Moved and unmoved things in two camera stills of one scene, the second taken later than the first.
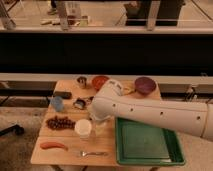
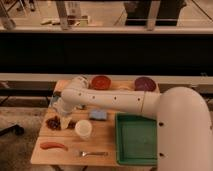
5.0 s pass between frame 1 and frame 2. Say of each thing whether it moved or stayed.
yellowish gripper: moved
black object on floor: stayed
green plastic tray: stayed
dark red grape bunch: stayed
